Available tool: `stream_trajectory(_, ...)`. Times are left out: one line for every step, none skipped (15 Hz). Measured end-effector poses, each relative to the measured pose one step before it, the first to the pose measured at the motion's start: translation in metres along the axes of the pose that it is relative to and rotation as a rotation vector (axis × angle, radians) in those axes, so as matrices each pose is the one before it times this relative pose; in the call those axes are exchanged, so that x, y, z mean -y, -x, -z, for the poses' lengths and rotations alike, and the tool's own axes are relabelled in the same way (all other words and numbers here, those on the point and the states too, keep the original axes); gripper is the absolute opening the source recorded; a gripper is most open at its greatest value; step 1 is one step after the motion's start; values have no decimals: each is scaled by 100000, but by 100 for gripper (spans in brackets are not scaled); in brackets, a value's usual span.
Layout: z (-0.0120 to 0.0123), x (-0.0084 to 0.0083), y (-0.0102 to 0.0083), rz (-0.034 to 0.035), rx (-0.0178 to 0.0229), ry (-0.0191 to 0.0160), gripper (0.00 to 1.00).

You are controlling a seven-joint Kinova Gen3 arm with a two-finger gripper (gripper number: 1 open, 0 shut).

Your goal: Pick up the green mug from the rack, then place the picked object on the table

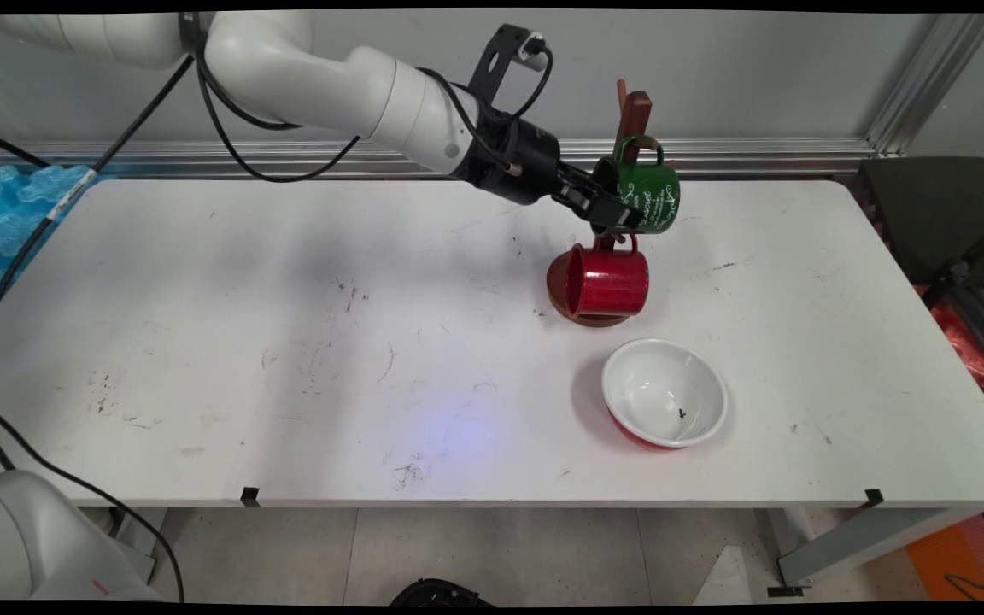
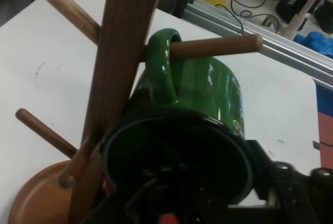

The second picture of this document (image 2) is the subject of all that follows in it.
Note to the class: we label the short aluminium frame rail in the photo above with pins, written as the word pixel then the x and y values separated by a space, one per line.
pixel 286 52

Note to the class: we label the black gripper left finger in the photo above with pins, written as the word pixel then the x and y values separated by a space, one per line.
pixel 169 195

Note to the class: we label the brown wooden mug tree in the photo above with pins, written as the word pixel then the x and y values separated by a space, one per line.
pixel 122 52

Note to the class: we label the reddish floor mat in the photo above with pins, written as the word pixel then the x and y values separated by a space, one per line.
pixel 326 135

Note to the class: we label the black shoe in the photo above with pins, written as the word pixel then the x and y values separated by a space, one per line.
pixel 284 9

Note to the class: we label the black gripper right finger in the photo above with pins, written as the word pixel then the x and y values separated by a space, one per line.
pixel 291 195

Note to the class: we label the black tape piece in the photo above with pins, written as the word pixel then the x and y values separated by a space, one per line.
pixel 316 145

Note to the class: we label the green enamel mug white lettering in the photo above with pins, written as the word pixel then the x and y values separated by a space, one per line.
pixel 208 86

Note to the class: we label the white stool leg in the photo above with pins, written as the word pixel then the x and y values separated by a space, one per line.
pixel 299 20

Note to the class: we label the blue cloth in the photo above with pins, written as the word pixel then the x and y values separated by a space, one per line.
pixel 320 44

